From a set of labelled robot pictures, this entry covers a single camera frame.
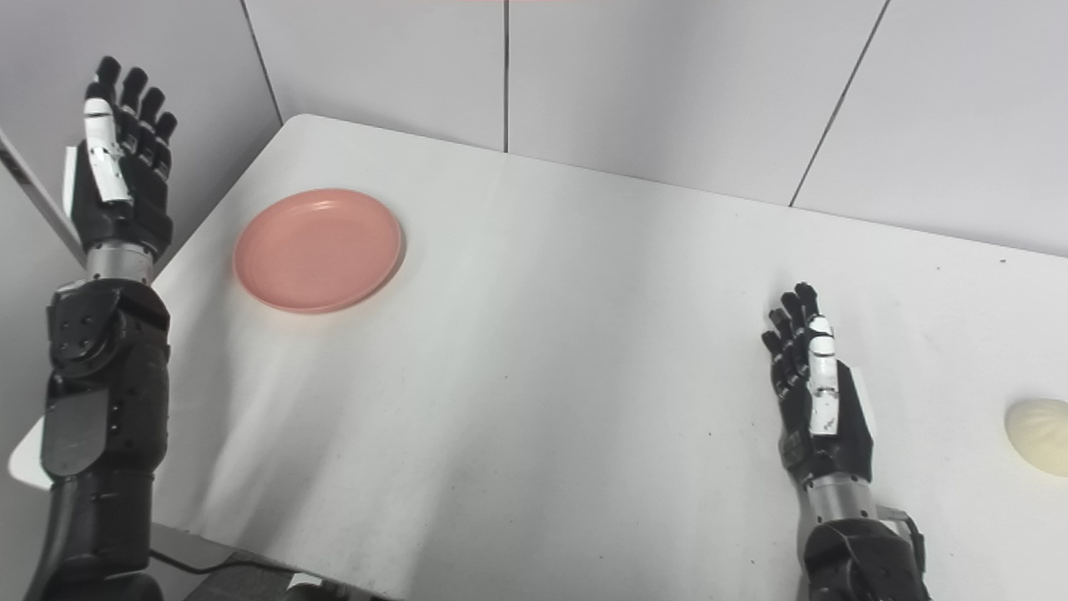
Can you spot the pink round plate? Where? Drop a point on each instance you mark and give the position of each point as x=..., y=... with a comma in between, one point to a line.
x=317, y=249

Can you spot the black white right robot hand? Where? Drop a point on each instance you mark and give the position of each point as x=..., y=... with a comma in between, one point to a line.
x=838, y=442

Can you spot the white steamed bun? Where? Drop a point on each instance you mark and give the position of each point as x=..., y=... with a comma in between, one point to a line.
x=1043, y=438

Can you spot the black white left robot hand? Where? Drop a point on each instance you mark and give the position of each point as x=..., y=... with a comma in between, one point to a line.
x=125, y=213

